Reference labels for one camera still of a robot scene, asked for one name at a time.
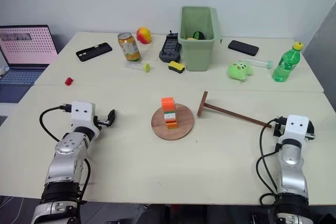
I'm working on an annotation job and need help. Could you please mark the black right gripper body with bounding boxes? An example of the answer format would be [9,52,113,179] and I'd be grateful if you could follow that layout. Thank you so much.
[305,120,316,139]

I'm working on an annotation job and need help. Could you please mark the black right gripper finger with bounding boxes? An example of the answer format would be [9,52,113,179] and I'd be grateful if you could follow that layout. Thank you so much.
[272,123,284,138]

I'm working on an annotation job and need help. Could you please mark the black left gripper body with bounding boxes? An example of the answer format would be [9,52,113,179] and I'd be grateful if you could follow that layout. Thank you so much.
[93,115,110,130]

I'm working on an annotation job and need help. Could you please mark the brown wooden T-shaped stick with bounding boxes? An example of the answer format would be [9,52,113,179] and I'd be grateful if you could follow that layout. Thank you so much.
[196,90,272,129]

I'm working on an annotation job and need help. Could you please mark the round brown wooden plate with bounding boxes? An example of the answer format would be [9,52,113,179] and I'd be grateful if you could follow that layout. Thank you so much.
[151,103,195,142]

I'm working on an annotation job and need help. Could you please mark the clear tube with green cap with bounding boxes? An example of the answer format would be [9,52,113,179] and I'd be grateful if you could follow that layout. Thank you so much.
[125,61,151,72]

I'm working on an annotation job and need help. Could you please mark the orange toy block stack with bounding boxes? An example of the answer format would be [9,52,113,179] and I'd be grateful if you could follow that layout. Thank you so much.
[161,97,179,131]

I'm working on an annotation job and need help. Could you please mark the black phone case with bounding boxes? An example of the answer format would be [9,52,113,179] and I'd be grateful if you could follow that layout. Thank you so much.
[76,42,113,63]

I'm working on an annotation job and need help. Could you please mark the yellow drink can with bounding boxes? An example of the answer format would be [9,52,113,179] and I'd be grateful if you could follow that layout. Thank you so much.
[117,31,142,63]

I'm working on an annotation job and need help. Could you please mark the green soda bottle yellow cap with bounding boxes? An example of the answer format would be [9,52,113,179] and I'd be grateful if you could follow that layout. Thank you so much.
[271,41,306,83]

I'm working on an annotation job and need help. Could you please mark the clear tube with teal cap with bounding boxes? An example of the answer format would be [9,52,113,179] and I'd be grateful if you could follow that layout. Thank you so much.
[244,59,274,70]

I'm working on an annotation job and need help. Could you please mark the green plush toy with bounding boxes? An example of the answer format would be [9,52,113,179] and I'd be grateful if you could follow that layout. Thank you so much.
[227,60,254,82]

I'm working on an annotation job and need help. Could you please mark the yellow and black eraser sponge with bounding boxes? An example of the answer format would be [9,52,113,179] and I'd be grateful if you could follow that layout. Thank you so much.
[167,60,186,74]

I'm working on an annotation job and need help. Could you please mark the red yellow mango fruit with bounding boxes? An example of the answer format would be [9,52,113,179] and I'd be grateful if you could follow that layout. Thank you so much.
[135,26,153,45]

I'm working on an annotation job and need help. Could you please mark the black handheld device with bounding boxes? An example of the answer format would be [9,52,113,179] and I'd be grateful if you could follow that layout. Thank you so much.
[159,30,183,63]

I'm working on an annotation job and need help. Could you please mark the black smartphone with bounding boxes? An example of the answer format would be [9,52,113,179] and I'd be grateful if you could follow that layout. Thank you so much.
[227,39,260,57]

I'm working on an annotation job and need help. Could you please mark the light green plastic bin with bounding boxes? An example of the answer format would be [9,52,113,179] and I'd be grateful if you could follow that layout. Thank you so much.
[178,5,223,72]

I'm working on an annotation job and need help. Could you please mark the open laptop with pink screen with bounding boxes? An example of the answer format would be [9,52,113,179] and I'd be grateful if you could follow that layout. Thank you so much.
[0,24,59,104]

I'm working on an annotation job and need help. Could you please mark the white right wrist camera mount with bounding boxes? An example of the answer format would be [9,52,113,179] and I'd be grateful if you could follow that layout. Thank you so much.
[281,114,309,141]

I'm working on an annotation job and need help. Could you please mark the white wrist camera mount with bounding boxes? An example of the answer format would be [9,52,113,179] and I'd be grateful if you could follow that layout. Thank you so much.
[70,101,96,131]
[281,114,309,141]

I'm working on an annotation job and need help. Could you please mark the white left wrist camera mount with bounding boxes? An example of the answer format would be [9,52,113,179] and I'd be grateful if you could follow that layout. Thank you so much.
[70,101,96,131]

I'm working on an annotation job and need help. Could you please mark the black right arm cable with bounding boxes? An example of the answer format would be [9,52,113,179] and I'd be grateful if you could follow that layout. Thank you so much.
[256,116,287,206]

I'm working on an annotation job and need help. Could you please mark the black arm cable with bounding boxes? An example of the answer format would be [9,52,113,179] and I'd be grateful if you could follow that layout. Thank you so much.
[256,116,287,206]
[39,104,73,142]

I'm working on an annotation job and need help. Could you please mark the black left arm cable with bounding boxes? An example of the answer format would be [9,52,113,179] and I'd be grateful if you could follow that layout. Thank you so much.
[39,104,73,142]

